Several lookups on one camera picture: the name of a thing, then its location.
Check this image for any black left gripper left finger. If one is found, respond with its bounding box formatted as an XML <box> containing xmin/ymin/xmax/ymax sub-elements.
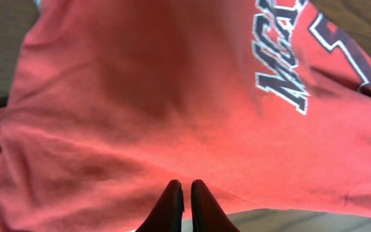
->
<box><xmin>136</xmin><ymin>180</ymin><xmax>184</xmax><ymax>232</ymax></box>

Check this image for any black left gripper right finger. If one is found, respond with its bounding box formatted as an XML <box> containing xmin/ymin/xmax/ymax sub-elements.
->
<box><xmin>191</xmin><ymin>179</ymin><xmax>240</xmax><ymax>232</ymax></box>

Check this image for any red orange t-shirt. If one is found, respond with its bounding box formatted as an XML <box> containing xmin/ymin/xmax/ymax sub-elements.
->
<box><xmin>0</xmin><ymin>0</ymin><xmax>371</xmax><ymax>231</ymax></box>

